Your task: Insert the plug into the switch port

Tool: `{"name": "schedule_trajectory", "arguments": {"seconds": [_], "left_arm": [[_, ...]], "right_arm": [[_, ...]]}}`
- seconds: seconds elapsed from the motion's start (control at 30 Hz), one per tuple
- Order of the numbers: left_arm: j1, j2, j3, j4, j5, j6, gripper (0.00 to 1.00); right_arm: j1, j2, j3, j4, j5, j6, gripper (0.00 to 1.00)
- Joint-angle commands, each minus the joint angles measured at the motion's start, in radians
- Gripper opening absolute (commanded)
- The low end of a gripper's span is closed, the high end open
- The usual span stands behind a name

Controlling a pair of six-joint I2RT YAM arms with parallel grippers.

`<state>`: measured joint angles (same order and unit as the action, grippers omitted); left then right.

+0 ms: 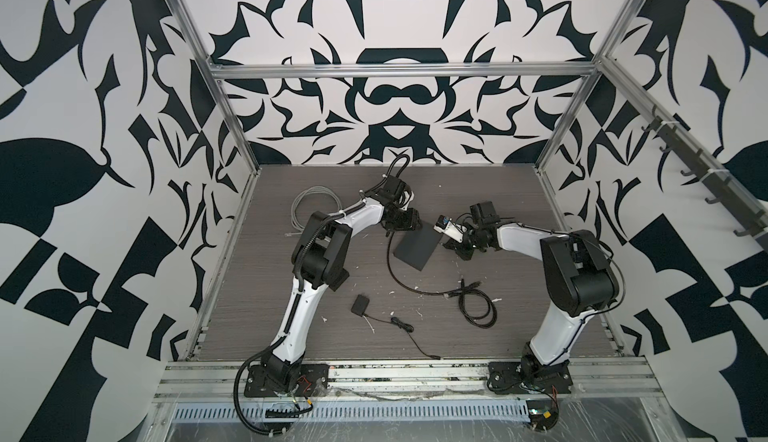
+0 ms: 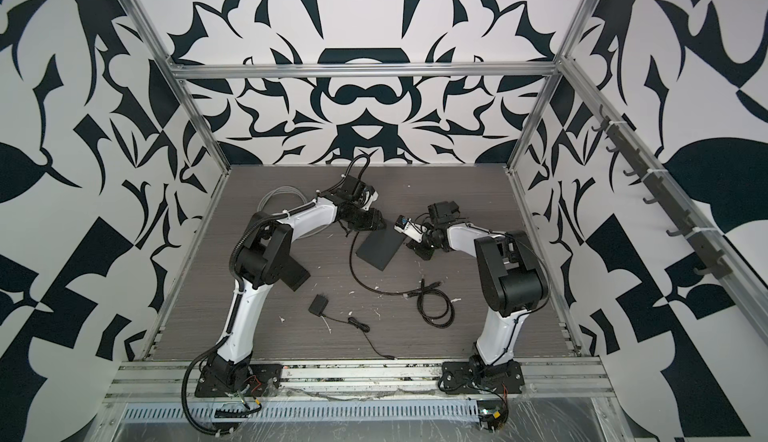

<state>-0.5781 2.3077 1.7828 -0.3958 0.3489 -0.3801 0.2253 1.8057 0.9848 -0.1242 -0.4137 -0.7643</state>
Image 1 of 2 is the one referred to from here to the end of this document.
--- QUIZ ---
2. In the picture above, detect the black network switch box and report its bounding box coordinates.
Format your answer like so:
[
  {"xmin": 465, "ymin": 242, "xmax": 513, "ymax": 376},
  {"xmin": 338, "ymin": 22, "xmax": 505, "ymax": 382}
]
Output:
[{"xmin": 393, "ymin": 222, "xmax": 444, "ymax": 271}]

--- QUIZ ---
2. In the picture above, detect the black cable with barrel plug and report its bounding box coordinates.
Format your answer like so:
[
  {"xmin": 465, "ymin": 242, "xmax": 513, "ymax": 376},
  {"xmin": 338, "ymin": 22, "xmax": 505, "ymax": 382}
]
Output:
[{"xmin": 386, "ymin": 228, "xmax": 499, "ymax": 330}]

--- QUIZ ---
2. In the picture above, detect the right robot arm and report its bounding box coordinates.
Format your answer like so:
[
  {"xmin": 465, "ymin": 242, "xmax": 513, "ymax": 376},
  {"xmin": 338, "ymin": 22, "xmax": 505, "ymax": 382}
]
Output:
[{"xmin": 444, "ymin": 201, "xmax": 621, "ymax": 394}]

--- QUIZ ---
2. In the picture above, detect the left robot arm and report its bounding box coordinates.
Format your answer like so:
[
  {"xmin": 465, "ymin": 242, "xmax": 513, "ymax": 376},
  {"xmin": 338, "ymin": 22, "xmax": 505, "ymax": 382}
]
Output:
[{"xmin": 232, "ymin": 153, "xmax": 418, "ymax": 437}]

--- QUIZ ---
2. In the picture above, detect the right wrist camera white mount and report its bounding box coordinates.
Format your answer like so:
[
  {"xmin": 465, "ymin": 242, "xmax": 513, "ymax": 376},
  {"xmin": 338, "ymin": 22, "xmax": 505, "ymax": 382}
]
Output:
[{"xmin": 434, "ymin": 215, "xmax": 464, "ymax": 243}]

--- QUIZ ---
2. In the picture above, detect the grey coiled ethernet cable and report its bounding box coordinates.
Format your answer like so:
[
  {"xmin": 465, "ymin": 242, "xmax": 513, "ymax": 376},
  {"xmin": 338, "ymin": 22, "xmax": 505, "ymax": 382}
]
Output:
[{"xmin": 284, "ymin": 185, "xmax": 344, "ymax": 238}]

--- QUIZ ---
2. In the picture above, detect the small black adapter with cable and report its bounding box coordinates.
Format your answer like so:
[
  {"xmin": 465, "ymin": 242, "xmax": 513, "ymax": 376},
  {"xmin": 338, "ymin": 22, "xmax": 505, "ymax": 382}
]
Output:
[{"xmin": 350, "ymin": 294, "xmax": 442, "ymax": 361}]

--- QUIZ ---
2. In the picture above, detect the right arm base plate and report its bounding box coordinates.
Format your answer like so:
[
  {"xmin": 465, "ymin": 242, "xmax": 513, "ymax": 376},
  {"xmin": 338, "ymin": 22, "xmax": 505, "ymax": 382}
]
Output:
[{"xmin": 486, "ymin": 359, "xmax": 573, "ymax": 395}]

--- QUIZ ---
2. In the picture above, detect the aluminium frame crossbar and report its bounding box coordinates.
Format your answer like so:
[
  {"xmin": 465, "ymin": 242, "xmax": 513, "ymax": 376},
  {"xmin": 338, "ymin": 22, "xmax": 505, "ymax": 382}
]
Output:
[{"xmin": 209, "ymin": 62, "xmax": 596, "ymax": 80}]

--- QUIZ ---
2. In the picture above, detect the white slotted cable duct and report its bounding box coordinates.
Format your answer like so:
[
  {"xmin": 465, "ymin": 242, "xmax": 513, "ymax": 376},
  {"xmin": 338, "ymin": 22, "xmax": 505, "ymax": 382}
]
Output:
[{"xmin": 170, "ymin": 399, "xmax": 532, "ymax": 424}]

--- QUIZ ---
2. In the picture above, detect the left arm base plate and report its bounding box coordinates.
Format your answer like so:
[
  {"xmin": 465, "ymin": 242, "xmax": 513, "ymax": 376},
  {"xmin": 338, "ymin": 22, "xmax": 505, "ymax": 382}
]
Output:
[{"xmin": 244, "ymin": 363, "xmax": 330, "ymax": 398}]

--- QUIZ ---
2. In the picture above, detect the front aluminium rail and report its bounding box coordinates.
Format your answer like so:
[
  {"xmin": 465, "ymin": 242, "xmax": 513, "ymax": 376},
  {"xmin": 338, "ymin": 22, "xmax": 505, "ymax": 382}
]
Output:
[{"xmin": 153, "ymin": 357, "xmax": 664, "ymax": 403}]

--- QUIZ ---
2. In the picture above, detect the wall hook rack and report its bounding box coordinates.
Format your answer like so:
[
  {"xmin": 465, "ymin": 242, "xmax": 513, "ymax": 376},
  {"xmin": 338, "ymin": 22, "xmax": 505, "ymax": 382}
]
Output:
[{"xmin": 643, "ymin": 104, "xmax": 767, "ymax": 252}]

